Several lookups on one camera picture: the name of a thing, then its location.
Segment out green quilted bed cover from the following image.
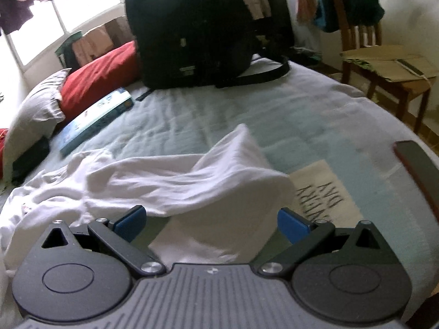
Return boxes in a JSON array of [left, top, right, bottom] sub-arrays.
[[0, 58, 439, 322]]

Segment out white printed sweatshirt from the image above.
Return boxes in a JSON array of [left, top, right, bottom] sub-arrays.
[[1, 124, 296, 328]]

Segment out dark smartphone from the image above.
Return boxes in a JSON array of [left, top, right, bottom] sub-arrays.
[[393, 140, 439, 220]]

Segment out hanging clothes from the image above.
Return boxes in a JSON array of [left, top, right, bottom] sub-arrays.
[[296, 0, 385, 33]]

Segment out black backpack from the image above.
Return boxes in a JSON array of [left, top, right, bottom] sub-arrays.
[[124, 0, 295, 89]]

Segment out light blue book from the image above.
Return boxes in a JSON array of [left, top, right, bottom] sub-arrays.
[[56, 88, 134, 157]]

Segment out black folded cloth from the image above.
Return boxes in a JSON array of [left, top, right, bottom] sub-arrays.
[[11, 136, 50, 186]]

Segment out red blanket roll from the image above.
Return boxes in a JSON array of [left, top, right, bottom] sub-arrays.
[[58, 41, 141, 129]]

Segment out red pillow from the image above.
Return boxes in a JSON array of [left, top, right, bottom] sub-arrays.
[[0, 129, 9, 179]]

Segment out grey pillow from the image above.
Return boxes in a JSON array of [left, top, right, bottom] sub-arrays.
[[2, 68, 71, 183]]

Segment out wooden chair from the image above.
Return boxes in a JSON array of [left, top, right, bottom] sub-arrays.
[[333, 0, 438, 134]]

